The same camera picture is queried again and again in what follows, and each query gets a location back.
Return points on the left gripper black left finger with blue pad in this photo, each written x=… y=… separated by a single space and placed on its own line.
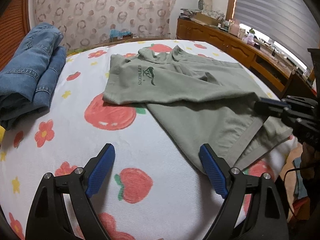
x=48 y=217

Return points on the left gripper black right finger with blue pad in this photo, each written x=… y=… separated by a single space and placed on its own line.
x=252 y=207

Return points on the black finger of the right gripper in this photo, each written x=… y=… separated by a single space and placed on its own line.
x=270 y=107

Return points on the grey-green pants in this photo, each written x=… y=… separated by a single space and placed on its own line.
x=198 y=100

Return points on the hand holding other gripper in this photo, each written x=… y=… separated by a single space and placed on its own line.
x=309 y=161

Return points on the brown wooden cabinet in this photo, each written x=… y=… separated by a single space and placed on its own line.
x=281 y=78

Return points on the blue cloth on floor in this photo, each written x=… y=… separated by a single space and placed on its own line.
x=300 y=190

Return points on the pink jar on cabinet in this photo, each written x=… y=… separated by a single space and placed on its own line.
x=234 y=26

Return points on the grey window blind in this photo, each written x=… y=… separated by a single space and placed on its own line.
x=288 y=22

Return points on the white fruit-print bed sheet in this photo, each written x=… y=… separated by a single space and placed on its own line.
x=152 y=192

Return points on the flat cardboard box on cabinet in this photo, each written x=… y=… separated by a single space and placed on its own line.
x=207 y=20

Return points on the folded blue jeans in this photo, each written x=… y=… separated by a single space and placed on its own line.
x=29 y=79

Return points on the cardboard box blue cloth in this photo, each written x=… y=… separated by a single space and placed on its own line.
x=116 y=35

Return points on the floral orange green blanket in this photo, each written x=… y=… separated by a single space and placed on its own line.
x=76 y=51

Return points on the brown louvered wardrobe door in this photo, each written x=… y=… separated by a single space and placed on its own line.
x=14 y=27

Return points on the patterned lace curtain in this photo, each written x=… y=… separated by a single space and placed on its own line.
x=85 y=23

